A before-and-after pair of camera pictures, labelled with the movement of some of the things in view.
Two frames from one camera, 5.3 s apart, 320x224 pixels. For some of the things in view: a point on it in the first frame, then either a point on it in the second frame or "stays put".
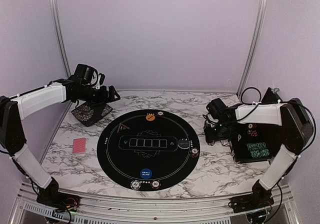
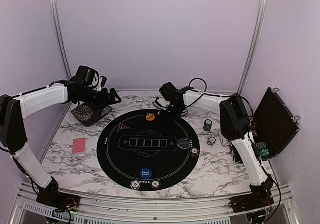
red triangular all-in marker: [122, 128] stays put
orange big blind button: [150, 117] stays put
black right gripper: [210, 137] -> [163, 114]
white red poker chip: [135, 184] stays put
